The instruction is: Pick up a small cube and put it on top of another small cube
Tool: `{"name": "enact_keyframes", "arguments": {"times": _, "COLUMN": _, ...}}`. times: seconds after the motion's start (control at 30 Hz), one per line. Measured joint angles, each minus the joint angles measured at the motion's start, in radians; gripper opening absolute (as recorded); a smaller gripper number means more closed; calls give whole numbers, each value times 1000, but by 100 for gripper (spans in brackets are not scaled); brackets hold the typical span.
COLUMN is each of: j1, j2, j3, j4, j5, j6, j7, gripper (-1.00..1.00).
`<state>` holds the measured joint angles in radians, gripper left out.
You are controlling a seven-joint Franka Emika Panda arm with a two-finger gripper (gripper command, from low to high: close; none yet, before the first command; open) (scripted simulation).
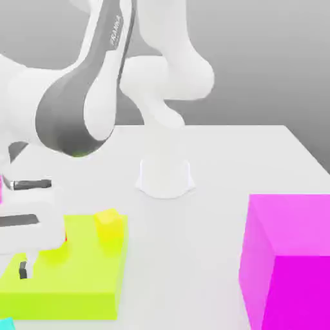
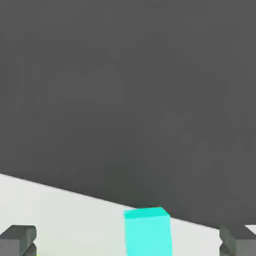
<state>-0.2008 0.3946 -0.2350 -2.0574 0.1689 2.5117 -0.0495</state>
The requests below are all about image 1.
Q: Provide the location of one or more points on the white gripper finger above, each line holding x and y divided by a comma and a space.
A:
29, 268

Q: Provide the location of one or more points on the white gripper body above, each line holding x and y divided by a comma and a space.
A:
49, 232

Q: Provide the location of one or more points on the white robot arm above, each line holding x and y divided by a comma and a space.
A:
159, 77

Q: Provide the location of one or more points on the small yellow cube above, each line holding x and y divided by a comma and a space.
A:
109, 227

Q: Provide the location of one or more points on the small cyan cube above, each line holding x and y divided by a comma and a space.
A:
6, 324

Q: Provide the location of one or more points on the large lime box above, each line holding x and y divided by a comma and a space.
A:
77, 283

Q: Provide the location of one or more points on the large magenta box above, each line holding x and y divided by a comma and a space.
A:
291, 257

